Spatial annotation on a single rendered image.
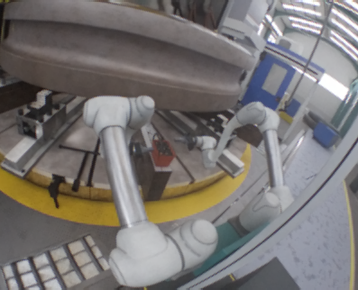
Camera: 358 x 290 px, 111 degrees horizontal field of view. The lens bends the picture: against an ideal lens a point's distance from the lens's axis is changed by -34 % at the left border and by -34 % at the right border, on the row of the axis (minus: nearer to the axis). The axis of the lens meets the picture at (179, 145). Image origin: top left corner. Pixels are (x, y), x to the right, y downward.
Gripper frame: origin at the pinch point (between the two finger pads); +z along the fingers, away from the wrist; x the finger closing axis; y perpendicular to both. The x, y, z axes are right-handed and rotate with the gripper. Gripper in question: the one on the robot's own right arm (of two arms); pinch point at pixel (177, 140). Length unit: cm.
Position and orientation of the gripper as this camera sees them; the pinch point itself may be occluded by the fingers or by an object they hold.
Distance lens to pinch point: 146.5
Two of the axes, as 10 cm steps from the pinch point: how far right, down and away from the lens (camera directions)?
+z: -8.8, -0.5, -4.7
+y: 3.3, -7.9, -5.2
